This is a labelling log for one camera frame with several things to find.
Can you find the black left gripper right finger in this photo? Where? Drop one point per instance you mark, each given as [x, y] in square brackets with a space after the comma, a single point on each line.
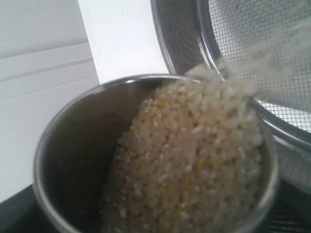
[292, 212]

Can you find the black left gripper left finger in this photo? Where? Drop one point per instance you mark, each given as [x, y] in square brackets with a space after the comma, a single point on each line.
[21, 214]

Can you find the yellow and white grain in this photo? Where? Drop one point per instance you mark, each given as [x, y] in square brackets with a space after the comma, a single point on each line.
[196, 158]

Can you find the round steel mesh sieve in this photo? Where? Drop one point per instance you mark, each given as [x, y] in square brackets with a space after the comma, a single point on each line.
[267, 42]

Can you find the stainless steel cup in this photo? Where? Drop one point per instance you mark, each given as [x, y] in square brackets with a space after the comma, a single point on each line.
[73, 158]

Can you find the white cabinet doors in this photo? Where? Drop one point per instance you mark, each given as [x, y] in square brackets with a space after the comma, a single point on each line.
[43, 45]

